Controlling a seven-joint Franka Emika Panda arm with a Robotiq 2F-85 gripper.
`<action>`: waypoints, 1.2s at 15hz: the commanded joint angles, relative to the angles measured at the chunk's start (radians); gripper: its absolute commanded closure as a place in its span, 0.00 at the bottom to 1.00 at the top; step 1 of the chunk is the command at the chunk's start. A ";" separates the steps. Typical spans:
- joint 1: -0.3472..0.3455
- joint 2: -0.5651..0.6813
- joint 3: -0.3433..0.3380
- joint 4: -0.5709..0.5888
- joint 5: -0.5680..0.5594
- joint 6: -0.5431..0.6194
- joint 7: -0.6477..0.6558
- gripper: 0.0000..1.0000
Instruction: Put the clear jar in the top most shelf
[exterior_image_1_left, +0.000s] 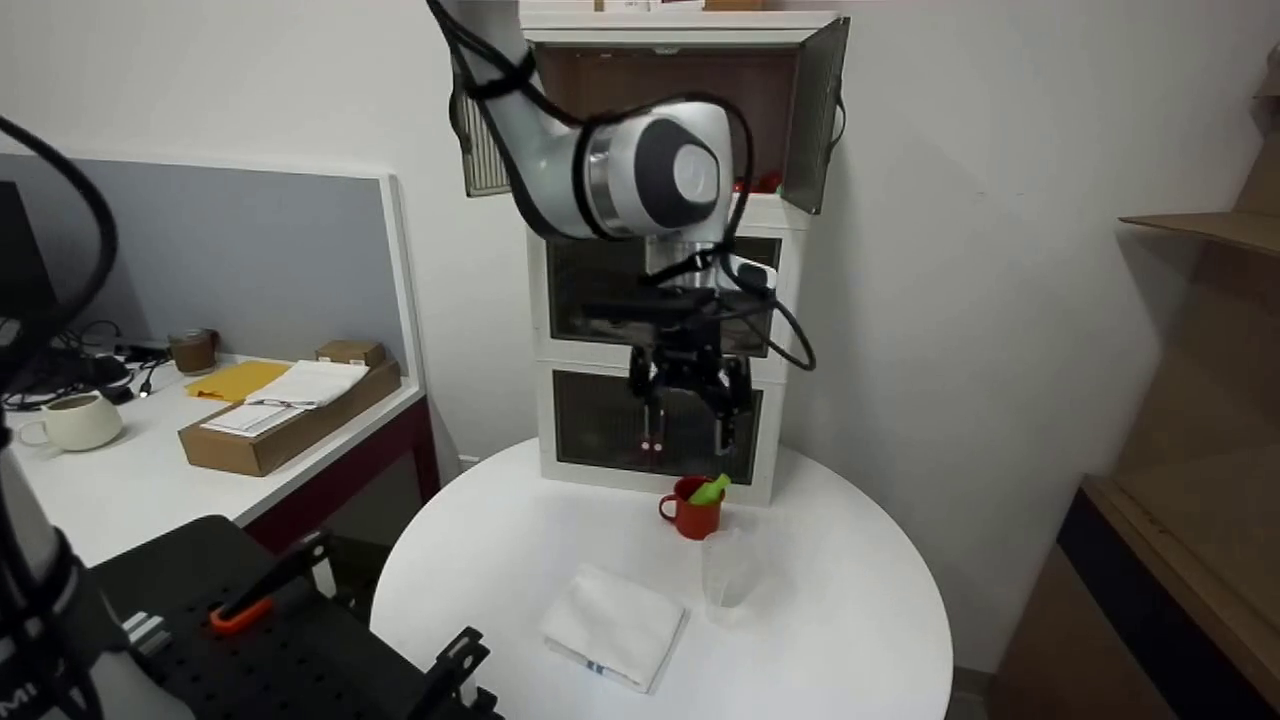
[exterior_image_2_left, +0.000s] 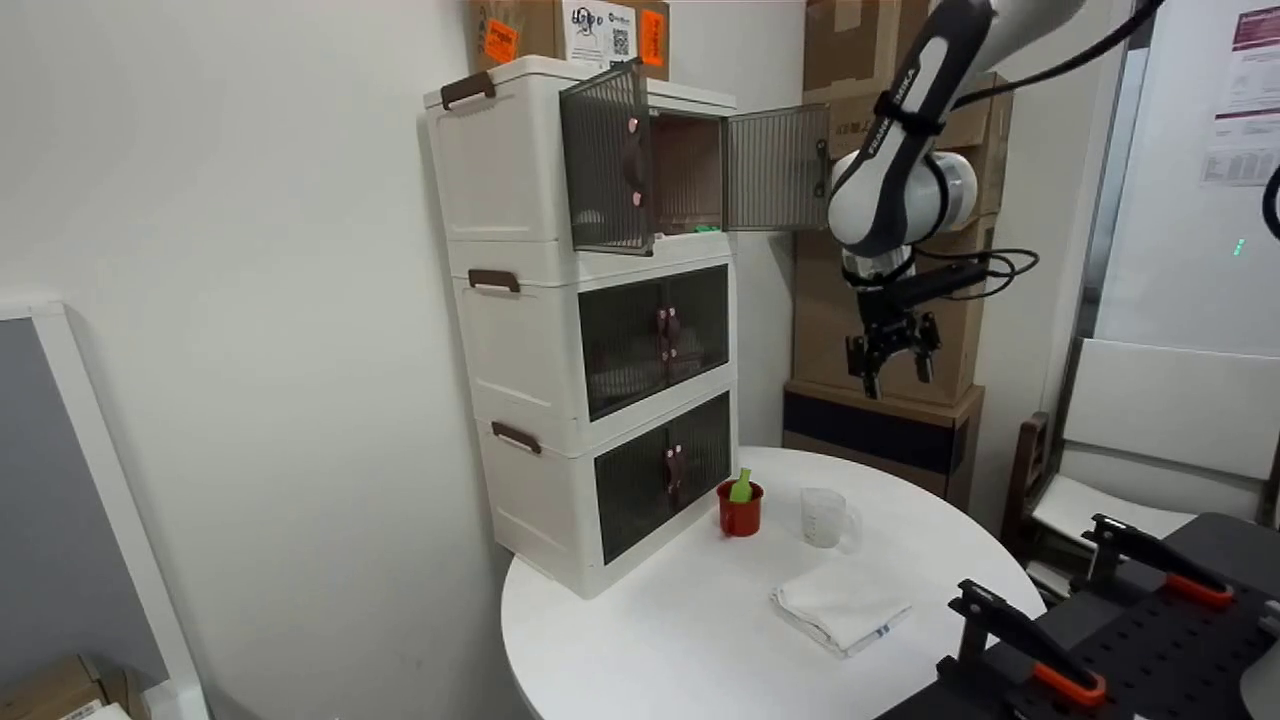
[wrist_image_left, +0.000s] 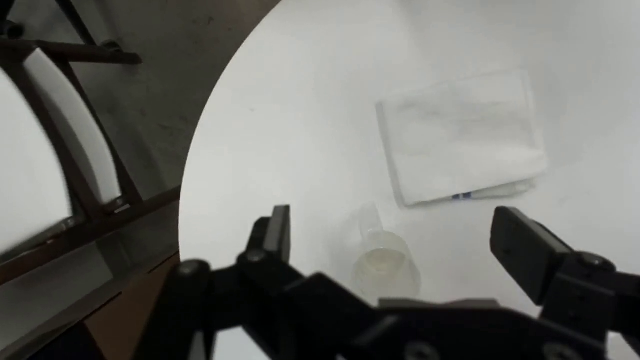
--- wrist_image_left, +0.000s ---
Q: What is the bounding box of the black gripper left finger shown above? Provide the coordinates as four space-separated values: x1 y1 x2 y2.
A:
132 203 376 360

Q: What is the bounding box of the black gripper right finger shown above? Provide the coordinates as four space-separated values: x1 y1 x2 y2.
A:
490 203 640 356

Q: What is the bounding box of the clear plastic jar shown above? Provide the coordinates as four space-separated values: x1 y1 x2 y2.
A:
349 203 424 303

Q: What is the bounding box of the white folded cloth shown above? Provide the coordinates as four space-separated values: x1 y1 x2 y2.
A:
374 67 551 207

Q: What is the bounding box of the white curved panel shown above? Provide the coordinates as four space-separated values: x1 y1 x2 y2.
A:
0 45 126 255

